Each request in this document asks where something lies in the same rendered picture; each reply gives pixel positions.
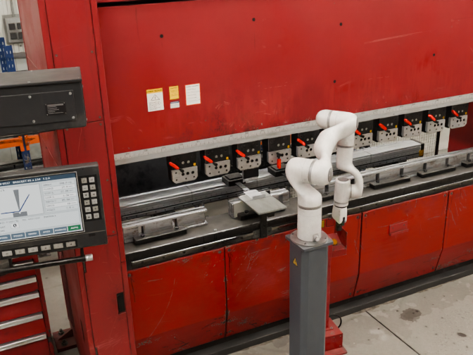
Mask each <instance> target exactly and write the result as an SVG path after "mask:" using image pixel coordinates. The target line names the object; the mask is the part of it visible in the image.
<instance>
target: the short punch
mask: <svg viewBox="0 0 473 355"><path fill-rule="evenodd" d="M258 176H259V171H258V167H257V168H251V169H247V170H243V171H242V179H243V182H248V181H251V180H257V179H258Z"/></svg>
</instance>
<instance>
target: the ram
mask: <svg viewBox="0 0 473 355"><path fill-rule="evenodd" d="M97 8H98V15H99V27H100V34H101V46H102V52H103V64H104V71H105V78H106V89H107V96H108V108H109V115H110V122H111V133H112V140H113V152H114V154H122V153H127V152H131V151H138V150H143V149H151V148H156V147H163V146H167V145H172V144H180V143H185V142H192V141H196V140H201V139H209V138H213V137H221V136H225V135H233V134H237V133H242V132H250V131H254V130H262V129H266V128H271V127H279V126H283V125H290V124H295V123H303V122H308V121H312V120H316V115H317V113H318V112H320V111H322V110H333V111H344V112H349V113H360V112H365V111H373V110H377V109H382V108H389V107H394V106H402V105H406V104H413V103H418V102H423V101H430V100H435V99H442V98H447V97H452V96H459V95H463V94H471V93H473V0H175V1H156V2H146V3H135V4H117V5H107V6H97ZM196 83H200V92H201V103H200V104H194V105H189V106H186V95H185V85H190V84H196ZM174 86H178V91H179V98H178V99H171V100H170V90H169V87H174ZM158 88H162V89H163V106H164V109H163V110H158V111H149V110H148V102H147V93H146V90H148V89H158ZM173 101H179V107H177V108H170V102H173ZM468 102H473V98H468V99H461V100H457V101H449V102H445V103H440V104H433V105H428V106H421V107H417V108H409V109H405V110H400V111H393V112H388V113H381V114H377V115H373V116H365V117H360V118H358V122H362V121H366V120H374V119H378V118H385V117H389V116H397V115H401V114H406V113H413V112H418V111H425V110H429V109H433V108H441V107H445V106H452V105H456V104H464V103H468ZM319 129H322V128H321V127H320V126H318V125H313V126H308V127H301V128H296V129H292V130H285V131H280V132H273V133H268V134H264V135H256V136H252V137H245V138H240V139H233V140H228V141H224V142H216V143H212V144H204V145H200V146H196V147H188V148H184V149H176V150H172V151H164V152H160V153H156V154H148V155H144V156H136V157H132V158H124V159H120V160H116V161H115V165H116V166H118V165H122V164H126V163H134V162H138V161H145V160H149V159H154V158H161V157H166V156H173V155H178V154H185V153H189V152H193V151H200V150H205V149H212V148H216V147H224V146H228V145H233V144H240V143H244V142H252V141H256V140H260V139H267V138H272V137H279V136H283V135H291V134H295V133H300V132H307V131H311V130H319Z"/></svg>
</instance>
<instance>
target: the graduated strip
mask: <svg viewBox="0 0 473 355"><path fill-rule="evenodd" d="M468 98H473V93H471V94H463V95H459V96H452V97H447V98H442V99H435V100H430V101H423V102H418V103H413V104H406V105H402V106H394V107H389V108H382V109H377V110H373V111H365V112H360V113H354V114H355V115H356V116H357V117H358V118H360V117H365V116H373V115H377V114H381V113H388V112H393V111H400V110H405V109H409V108H417V107H421V106H428V105H433V104H440V103H445V102H449V101H457V100H461V99H468ZM313 125H317V123H316V120H312V121H308V122H303V123H295V124H290V125H283V126H279V127H271V128H266V129H262V130H254V131H250V132H242V133H237V134H233V135H225V136H221V137H213V138H209V139H201V140H196V141H192V142H185V143H180V144H172V145H167V146H163V147H156V148H151V149H143V150H138V151H131V152H127V153H122V154H114V159H115V161H116V160H120V159H124V158H132V157H136V156H144V155H148V154H156V153H160V152H164V151H172V150H176V149H184V148H188V147H196V146H200V145H204V144H212V143H216V142H224V141H228V140H233V139H240V138H245V137H252V136H256V135H264V134H268V133H273V132H280V131H285V130H292V129H296V128H301V127H308V126H313Z"/></svg>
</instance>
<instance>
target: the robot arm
mask: <svg viewBox="0 0 473 355"><path fill-rule="evenodd" d="M316 123H317V124H318V126H320V127H321V128H322V129H324V130H323V131H322V132H321V133H320V134H319V136H318V137H317V139H316V141H315V144H314V147H313V151H314V154H315V156H316V157H317V159H318V160H314V159H309V158H299V157H296V158H292V159H290V160H289V161H288V163H287V165H286V169H285V173H286V177H287V180H288V181H289V183H290V184H291V186H292V187H293V188H294V189H295V191H296V193H297V197H298V224H297V230H295V231H293V232H292V233H291V236H290V238H291V241H292V242H293V243H294V244H297V245H299V246H302V247H318V246H321V245H323V244H325V243H326V242H327V240H328V236H327V234H326V233H325V232H323V231H321V227H322V195H321V194H320V193H319V192H318V191H317V190H316V189H315V188H313V187H312V186H311V185H310V184H312V185H319V186H323V185H327V184H329V183H330V182H331V181H332V177H333V169H332V162H331V157H332V152H333V150H334V147H335V146H336V144H337V152H336V167H337V168H338V169H339V170H342V171H345V172H347V173H350V174H351V175H352V176H353V177H354V178H355V184H354V185H352V184H351V180H350V179H349V178H347V177H337V178H336V179H335V188H334V205H333V209H332V217H333V219H334V220H335V221H336V231H341V229H342V226H344V223H345V222H346V219H347V205H348V200H349V198H360V197H361V196H362V191H363V178H362V175H361V174H360V172H359V171H358V169H357V168H356V167H355V166H354V165H353V163H352V161H353V145H354V137H355V131H356V130H357V128H358V117H357V116H356V115H355V114H354V113H349V112H344V111H333V110H322V111H320V112H318V113H317V115H316Z"/></svg>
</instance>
